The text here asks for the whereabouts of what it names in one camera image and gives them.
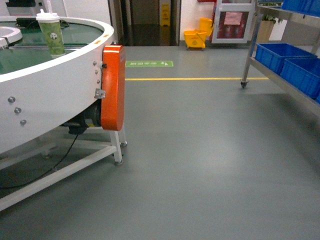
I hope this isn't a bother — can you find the green drink cup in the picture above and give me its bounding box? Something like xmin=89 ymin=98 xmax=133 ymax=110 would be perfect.
xmin=36 ymin=0 xmax=66 ymax=59

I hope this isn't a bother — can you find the blue bin on rack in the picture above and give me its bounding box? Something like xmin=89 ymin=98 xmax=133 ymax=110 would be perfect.
xmin=280 ymin=58 xmax=320 ymax=100
xmin=255 ymin=43 xmax=317 ymax=75

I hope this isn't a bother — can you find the yellow mop bucket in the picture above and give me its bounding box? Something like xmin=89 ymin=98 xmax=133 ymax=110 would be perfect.
xmin=183 ymin=17 xmax=214 ymax=49

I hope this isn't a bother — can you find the stainless steel shelf rack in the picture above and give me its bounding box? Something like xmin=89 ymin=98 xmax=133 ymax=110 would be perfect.
xmin=240 ymin=0 xmax=320 ymax=116

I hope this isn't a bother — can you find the yellow wet floor sign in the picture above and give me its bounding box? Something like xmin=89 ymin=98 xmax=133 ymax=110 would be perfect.
xmin=160 ymin=3 xmax=171 ymax=26

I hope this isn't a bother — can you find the orange motor guard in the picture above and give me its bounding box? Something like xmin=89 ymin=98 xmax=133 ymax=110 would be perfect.
xmin=100 ymin=45 xmax=126 ymax=131

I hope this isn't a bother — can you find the fire extinguisher cabinet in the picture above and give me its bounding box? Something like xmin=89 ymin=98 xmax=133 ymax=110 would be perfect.
xmin=210 ymin=0 xmax=257 ymax=44

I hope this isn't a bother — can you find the black motor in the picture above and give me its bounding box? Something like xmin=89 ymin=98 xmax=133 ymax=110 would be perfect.
xmin=61 ymin=103 xmax=102 ymax=135

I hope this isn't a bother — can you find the white round conveyor table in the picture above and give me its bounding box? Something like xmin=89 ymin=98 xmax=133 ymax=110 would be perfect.
xmin=0 ymin=16 xmax=127 ymax=210

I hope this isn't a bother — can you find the white ring on conveyor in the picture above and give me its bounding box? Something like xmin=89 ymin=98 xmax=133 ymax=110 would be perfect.
xmin=0 ymin=26 xmax=24 ymax=48

